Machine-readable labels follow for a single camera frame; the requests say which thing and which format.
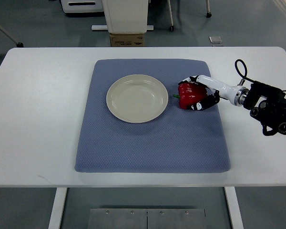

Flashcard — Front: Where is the white machine pedestal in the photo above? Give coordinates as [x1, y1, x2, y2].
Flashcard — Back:
[91, 0, 153, 34]

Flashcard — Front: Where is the white table leg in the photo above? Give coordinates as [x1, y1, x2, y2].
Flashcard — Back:
[48, 187, 67, 229]
[224, 187, 244, 229]

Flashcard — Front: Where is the red bell pepper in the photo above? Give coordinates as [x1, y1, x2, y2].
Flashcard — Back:
[173, 83, 207, 109]

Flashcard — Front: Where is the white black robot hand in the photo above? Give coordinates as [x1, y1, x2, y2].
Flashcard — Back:
[178, 75, 249, 111]

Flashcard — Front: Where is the cardboard box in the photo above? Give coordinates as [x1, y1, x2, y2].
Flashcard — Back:
[110, 33, 144, 47]

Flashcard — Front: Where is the white table leg left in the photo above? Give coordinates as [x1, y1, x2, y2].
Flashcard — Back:
[48, 187, 67, 229]

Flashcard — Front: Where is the white caster leg far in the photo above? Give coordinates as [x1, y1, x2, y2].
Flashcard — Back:
[205, 0, 212, 18]

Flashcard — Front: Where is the small grey floor plate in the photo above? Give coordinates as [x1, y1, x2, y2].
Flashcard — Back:
[209, 36, 222, 44]

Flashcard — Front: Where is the white cabinet with slot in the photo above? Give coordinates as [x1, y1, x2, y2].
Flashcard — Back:
[60, 0, 103, 13]

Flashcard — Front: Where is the white table leg right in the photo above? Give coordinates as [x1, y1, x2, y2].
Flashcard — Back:
[224, 187, 244, 229]

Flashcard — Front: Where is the white wheeled frame leg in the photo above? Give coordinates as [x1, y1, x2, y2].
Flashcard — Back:
[167, 0, 175, 31]

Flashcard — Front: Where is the cream round plate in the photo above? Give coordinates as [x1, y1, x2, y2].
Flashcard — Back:
[106, 74, 168, 124]

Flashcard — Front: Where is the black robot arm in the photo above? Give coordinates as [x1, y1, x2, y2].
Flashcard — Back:
[235, 59, 286, 136]

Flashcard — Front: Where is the blue textured mat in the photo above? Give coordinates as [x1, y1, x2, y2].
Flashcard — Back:
[75, 59, 230, 173]

